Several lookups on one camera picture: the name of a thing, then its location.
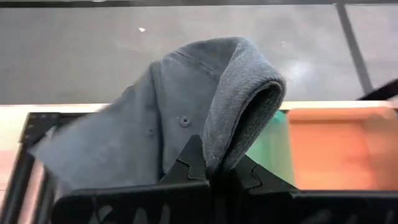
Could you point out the grey-blue denim baseball cap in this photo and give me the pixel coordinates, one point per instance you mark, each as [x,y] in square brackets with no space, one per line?
[186,93]

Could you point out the teal plastic bin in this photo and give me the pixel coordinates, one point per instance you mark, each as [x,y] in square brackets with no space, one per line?
[273,146]

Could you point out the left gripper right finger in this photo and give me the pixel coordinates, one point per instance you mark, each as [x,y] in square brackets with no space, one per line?
[280,207]

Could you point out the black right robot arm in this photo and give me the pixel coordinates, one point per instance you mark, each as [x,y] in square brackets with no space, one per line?
[382,91]

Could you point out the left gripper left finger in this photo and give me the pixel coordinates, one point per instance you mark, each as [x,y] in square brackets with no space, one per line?
[186,199]

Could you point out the orange plastic bin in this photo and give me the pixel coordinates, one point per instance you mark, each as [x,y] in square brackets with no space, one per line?
[342,149]

